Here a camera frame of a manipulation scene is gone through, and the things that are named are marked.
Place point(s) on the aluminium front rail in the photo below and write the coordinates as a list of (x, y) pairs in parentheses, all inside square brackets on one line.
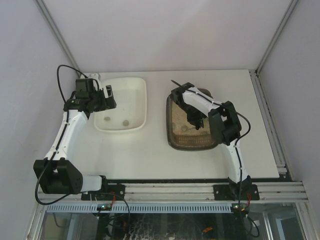
[(264, 192)]

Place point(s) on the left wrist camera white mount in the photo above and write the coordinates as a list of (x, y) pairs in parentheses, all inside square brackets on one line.
[(95, 76)]

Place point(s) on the white plastic tub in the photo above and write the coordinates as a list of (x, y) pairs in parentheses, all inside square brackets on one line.
[(130, 94)]

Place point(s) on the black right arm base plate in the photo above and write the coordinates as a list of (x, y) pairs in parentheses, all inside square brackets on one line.
[(226, 192)]

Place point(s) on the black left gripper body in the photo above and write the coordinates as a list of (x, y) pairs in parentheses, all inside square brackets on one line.
[(105, 99)]

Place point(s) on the aluminium frame post left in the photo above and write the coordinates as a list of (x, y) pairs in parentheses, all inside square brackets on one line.
[(53, 27)]

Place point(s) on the black litter scoop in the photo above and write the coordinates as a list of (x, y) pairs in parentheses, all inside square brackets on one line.
[(183, 86)]

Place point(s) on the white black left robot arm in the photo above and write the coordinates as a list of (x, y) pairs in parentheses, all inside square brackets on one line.
[(57, 173)]

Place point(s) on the dark brown litter box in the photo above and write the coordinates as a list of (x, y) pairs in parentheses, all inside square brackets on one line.
[(183, 136)]

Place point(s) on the aluminium frame post right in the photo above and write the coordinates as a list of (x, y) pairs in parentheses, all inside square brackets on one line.
[(276, 36)]

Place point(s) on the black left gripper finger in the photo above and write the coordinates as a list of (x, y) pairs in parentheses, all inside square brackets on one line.
[(111, 103), (108, 91)]

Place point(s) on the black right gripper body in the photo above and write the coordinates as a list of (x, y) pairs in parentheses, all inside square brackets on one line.
[(195, 119)]

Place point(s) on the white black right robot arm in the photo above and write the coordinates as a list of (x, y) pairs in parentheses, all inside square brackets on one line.
[(226, 125)]

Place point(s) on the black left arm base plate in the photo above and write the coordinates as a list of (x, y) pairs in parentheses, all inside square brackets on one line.
[(107, 193)]

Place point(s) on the aluminium frame post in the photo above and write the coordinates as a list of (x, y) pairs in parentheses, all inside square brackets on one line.
[(53, 27), (276, 36)]

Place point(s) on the grey slotted cable duct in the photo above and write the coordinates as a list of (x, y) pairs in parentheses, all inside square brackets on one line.
[(141, 208)]

